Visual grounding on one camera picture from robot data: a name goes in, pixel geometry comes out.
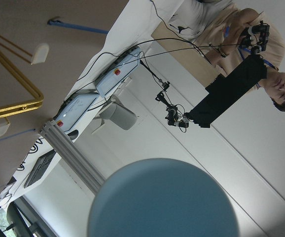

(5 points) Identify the light blue plastic cup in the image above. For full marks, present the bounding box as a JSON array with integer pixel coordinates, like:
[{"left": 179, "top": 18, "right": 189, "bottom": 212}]
[{"left": 87, "top": 158, "right": 239, "bottom": 237}]

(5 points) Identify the white control box far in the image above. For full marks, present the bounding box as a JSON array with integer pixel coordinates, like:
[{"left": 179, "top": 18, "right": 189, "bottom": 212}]
[{"left": 95, "top": 46, "right": 142, "bottom": 97}]

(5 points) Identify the white control box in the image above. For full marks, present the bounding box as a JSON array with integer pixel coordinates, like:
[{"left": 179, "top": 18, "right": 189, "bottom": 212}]
[
  {"left": 95, "top": 46, "right": 142, "bottom": 97},
  {"left": 54, "top": 90, "right": 100, "bottom": 132}
]

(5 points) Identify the white control box near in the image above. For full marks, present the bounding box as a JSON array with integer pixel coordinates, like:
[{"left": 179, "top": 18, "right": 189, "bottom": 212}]
[{"left": 54, "top": 90, "right": 100, "bottom": 132}]

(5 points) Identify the wooden board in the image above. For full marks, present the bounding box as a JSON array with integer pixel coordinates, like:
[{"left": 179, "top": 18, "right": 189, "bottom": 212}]
[{"left": 151, "top": 22, "right": 219, "bottom": 87}]

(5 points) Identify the black cloth on stand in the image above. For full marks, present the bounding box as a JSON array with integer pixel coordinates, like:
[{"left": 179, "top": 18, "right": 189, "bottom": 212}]
[{"left": 185, "top": 54, "right": 267, "bottom": 128}]

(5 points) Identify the black keyboard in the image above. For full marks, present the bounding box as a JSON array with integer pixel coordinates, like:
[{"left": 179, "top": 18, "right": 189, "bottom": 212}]
[{"left": 24, "top": 149, "right": 56, "bottom": 188}]

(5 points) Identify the brown paper table cover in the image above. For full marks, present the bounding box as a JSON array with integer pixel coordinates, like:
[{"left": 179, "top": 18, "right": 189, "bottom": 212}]
[{"left": 0, "top": 0, "right": 150, "bottom": 213}]

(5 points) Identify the person in beige shirt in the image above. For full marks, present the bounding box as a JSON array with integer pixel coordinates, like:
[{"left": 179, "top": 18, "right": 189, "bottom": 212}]
[{"left": 196, "top": 0, "right": 285, "bottom": 112}]

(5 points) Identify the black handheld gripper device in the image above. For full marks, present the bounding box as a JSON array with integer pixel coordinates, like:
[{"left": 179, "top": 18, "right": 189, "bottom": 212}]
[{"left": 239, "top": 20, "right": 270, "bottom": 54}]

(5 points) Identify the black camera arm rig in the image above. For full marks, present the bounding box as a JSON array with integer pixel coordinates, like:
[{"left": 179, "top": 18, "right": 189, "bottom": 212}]
[{"left": 140, "top": 60, "right": 189, "bottom": 133}]

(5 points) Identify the grey aluminium profile post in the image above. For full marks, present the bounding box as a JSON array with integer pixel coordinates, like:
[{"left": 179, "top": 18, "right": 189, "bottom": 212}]
[{"left": 39, "top": 120, "right": 105, "bottom": 195}]

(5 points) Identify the gold wire cup holder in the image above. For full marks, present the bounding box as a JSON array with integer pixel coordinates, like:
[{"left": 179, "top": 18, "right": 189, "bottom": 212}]
[{"left": 0, "top": 35, "right": 49, "bottom": 137}]

